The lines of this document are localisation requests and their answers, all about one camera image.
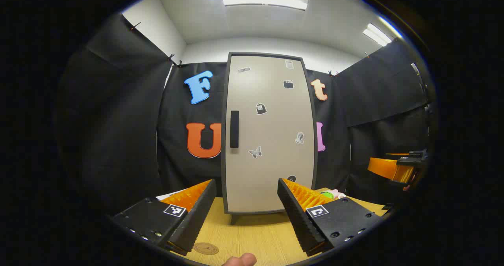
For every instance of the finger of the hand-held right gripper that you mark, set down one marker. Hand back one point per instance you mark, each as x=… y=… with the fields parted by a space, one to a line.
x=411 y=162
x=417 y=153

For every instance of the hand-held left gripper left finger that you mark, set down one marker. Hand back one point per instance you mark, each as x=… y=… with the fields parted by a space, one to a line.
x=197 y=214

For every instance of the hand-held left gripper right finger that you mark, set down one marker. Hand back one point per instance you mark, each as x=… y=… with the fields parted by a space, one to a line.
x=295 y=214

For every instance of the round wooden coaster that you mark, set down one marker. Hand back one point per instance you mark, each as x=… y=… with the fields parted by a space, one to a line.
x=206 y=248

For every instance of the beige cabinet door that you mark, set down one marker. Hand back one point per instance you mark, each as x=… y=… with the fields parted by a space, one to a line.
x=271 y=120

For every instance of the pink and green plush toy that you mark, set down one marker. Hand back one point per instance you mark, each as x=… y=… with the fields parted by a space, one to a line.
x=334 y=195

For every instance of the black backdrop cloth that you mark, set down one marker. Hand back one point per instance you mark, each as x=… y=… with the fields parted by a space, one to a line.
x=118 y=120

